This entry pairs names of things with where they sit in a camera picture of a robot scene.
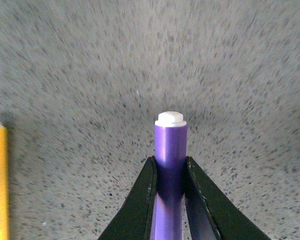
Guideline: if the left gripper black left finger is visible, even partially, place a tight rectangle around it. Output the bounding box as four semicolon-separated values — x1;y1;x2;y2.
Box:
99;156;157;240

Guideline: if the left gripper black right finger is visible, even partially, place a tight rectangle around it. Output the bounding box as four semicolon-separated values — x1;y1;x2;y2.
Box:
185;156;270;240

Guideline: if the purple marker pen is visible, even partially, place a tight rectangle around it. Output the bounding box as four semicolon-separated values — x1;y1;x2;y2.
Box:
150;111;187;240

